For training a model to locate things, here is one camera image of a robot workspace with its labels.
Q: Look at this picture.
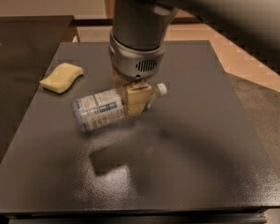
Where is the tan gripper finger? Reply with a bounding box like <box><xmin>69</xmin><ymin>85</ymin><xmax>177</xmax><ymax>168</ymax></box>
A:
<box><xmin>126</xmin><ymin>81</ymin><xmax>152</xmax><ymax>117</ymax></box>
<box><xmin>112</xmin><ymin>69</ymin><xmax>128</xmax><ymax>88</ymax></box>

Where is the blue labelled plastic bottle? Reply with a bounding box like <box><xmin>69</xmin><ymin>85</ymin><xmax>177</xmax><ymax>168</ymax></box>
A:
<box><xmin>73</xmin><ymin>83</ymin><xmax>168</xmax><ymax>132</ymax></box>

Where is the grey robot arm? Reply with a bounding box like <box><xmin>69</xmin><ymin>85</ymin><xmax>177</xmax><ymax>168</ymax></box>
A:
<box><xmin>109</xmin><ymin>0</ymin><xmax>280</xmax><ymax>81</ymax></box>

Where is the yellow sponge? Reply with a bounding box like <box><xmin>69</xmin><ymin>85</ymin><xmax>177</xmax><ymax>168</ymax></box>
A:
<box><xmin>39</xmin><ymin>63</ymin><xmax>84</xmax><ymax>94</ymax></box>

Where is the dark side table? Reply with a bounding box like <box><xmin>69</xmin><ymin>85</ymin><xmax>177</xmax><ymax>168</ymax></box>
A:
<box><xmin>0</xmin><ymin>15</ymin><xmax>77</xmax><ymax>163</ymax></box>

